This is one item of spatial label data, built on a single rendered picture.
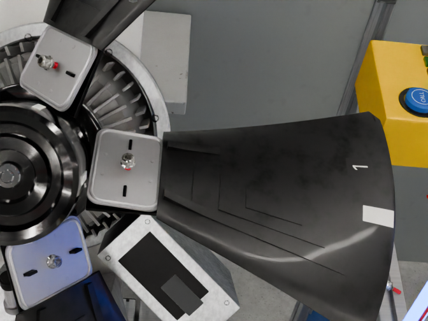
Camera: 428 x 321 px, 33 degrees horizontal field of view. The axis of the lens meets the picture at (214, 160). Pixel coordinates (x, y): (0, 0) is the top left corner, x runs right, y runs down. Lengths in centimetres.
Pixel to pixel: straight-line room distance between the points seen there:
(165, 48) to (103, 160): 65
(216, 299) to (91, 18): 33
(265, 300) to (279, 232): 134
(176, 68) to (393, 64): 41
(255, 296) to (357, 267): 132
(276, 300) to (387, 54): 110
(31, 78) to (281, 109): 98
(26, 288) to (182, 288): 19
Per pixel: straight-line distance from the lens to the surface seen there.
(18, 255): 67
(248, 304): 198
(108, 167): 66
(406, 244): 205
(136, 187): 65
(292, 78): 153
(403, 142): 97
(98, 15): 63
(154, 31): 133
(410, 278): 215
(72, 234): 71
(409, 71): 102
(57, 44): 67
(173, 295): 78
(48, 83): 66
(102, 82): 76
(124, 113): 76
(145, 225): 76
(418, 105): 95
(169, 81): 123
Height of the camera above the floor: 169
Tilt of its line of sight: 48 degrees down
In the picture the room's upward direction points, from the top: 10 degrees clockwise
